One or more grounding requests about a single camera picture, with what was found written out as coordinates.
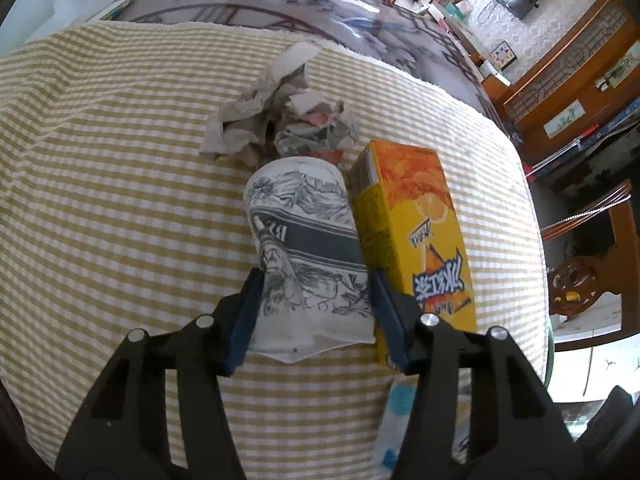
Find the black and white paper cup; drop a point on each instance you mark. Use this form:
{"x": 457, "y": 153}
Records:
{"x": 305, "y": 240}

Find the wooden lattice cabinet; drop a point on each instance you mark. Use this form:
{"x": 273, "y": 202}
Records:
{"x": 565, "y": 90}

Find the green and white box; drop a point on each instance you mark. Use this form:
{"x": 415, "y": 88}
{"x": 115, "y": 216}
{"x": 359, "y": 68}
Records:
{"x": 457, "y": 10}

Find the yellow juice carton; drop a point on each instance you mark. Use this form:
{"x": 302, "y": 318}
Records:
{"x": 415, "y": 220}

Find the brown paper wrapper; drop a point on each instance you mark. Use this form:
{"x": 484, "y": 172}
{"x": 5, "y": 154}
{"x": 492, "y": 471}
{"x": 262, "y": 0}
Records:
{"x": 250, "y": 120}

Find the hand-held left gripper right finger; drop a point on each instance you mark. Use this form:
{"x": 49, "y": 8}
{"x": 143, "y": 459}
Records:
{"x": 387, "y": 320}

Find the white booklet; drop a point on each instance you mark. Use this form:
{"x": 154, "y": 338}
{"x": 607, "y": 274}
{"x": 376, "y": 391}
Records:
{"x": 112, "y": 6}

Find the carved wooden chair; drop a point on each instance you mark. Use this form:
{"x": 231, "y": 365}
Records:
{"x": 620, "y": 240}

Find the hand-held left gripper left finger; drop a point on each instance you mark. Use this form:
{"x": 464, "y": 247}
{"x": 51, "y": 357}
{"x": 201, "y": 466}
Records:
{"x": 245, "y": 320}

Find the colourful framed picture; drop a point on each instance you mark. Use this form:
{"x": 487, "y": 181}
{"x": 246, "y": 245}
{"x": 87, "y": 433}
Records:
{"x": 502, "y": 56}

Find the yellow checked cloth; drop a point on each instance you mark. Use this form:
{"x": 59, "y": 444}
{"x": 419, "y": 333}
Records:
{"x": 125, "y": 210}

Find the blue and white wrapper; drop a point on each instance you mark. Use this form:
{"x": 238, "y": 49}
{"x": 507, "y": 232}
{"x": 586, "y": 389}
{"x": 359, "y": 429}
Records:
{"x": 395, "y": 410}

